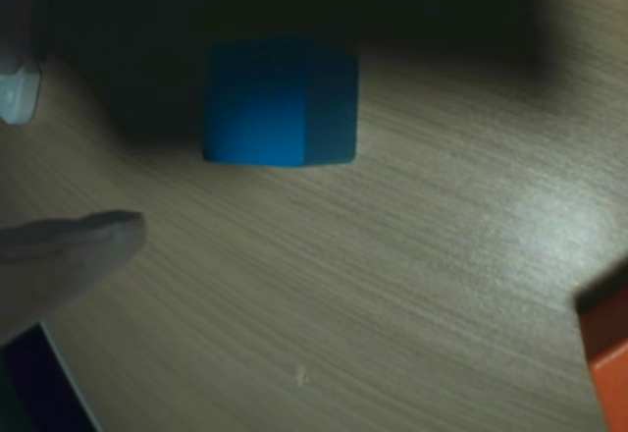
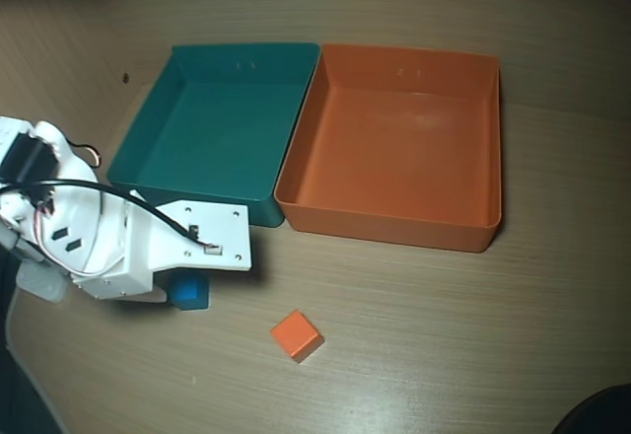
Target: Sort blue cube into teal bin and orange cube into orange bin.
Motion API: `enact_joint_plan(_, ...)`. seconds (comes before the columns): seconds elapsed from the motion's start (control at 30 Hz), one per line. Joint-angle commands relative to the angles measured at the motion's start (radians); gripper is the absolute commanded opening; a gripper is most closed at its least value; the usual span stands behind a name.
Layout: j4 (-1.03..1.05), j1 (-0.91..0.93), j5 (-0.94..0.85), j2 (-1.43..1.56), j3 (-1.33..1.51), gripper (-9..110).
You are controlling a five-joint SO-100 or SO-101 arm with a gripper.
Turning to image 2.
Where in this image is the orange plastic box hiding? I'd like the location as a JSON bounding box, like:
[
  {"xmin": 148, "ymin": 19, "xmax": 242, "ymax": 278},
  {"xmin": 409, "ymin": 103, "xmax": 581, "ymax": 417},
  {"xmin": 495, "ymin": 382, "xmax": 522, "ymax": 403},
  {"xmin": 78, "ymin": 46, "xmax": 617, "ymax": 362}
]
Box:
[{"xmin": 273, "ymin": 42, "xmax": 503, "ymax": 253}]

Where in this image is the blue cube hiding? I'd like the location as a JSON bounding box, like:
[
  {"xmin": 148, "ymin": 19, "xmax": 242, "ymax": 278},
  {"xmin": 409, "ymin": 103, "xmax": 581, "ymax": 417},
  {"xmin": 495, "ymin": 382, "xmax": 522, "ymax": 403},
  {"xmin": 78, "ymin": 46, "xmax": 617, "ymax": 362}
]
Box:
[{"xmin": 170, "ymin": 273, "xmax": 211, "ymax": 312}]

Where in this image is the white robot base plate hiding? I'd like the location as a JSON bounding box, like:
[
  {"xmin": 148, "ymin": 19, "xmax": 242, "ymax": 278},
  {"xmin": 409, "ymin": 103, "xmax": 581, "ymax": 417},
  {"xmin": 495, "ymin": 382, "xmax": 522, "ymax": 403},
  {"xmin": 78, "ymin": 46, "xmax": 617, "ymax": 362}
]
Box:
[{"xmin": 17, "ymin": 260, "xmax": 68, "ymax": 304}]

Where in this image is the red white servo wire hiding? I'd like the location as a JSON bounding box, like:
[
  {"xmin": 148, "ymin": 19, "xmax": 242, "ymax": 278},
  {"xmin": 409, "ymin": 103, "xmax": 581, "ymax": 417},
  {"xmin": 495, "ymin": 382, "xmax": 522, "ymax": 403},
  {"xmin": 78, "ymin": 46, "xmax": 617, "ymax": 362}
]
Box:
[
  {"xmin": 68, "ymin": 143, "xmax": 104, "ymax": 169},
  {"xmin": 33, "ymin": 191, "xmax": 130, "ymax": 277}
]

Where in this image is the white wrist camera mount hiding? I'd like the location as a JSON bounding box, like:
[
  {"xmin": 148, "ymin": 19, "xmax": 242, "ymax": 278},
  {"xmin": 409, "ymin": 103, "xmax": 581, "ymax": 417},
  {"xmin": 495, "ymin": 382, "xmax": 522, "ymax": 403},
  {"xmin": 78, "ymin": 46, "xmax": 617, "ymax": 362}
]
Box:
[{"xmin": 122, "ymin": 199, "xmax": 254, "ymax": 292}]

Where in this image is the orange cube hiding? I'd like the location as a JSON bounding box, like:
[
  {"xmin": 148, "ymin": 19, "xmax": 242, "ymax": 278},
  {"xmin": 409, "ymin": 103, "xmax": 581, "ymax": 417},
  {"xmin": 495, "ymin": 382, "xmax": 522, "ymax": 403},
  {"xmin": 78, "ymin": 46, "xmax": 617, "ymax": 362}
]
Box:
[{"xmin": 269, "ymin": 309, "xmax": 324, "ymax": 364}]

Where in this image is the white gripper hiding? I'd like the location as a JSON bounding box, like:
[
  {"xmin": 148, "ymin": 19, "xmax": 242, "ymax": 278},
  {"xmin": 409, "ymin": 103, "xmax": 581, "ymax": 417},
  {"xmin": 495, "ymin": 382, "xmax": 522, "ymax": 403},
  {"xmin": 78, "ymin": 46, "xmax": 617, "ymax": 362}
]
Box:
[{"xmin": 41, "ymin": 187, "xmax": 175, "ymax": 308}]

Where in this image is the teal plastic box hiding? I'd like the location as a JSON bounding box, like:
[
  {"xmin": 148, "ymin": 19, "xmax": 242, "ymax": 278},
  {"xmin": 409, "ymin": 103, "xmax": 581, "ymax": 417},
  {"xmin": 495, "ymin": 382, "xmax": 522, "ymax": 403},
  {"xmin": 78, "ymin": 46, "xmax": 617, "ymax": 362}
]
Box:
[{"xmin": 105, "ymin": 41, "xmax": 321, "ymax": 229}]

